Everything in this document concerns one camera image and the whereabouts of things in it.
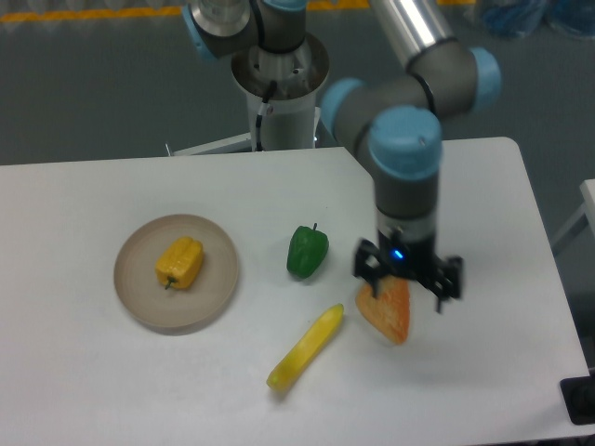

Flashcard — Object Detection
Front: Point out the black box at table edge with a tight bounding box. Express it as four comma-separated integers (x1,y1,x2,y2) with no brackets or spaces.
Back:
560,375,594,426

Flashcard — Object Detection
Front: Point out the green bell pepper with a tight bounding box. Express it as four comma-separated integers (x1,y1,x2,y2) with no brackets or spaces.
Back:
286,223,329,279

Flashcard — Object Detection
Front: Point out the blue plastic bag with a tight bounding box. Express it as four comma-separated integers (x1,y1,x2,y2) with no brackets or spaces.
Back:
472,0,594,40

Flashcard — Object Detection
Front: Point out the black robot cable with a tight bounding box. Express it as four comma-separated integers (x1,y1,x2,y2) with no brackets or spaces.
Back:
254,80,279,152

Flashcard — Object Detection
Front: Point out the orange triangular bread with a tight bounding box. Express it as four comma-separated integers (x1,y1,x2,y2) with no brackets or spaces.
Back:
355,276,410,345

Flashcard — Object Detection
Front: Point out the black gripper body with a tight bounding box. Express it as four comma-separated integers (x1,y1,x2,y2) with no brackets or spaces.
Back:
377,217,438,282

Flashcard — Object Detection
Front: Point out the yellow bell pepper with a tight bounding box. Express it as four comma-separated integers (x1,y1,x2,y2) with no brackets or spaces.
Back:
154,236,205,289

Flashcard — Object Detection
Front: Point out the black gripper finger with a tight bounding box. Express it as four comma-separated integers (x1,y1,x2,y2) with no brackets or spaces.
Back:
420,256,464,313
353,239,388,298

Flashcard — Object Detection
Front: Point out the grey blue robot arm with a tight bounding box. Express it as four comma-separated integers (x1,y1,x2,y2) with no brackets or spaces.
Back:
181,1,502,302

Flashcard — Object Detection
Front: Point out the yellow corn cob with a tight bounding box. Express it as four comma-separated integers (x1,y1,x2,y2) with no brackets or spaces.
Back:
266,304,344,393

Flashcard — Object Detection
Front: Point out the beige round plate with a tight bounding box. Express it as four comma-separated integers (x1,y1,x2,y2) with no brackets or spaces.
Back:
113,214,240,335

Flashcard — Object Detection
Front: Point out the yellow floor tape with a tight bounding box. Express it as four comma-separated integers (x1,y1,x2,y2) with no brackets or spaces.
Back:
1,6,182,23

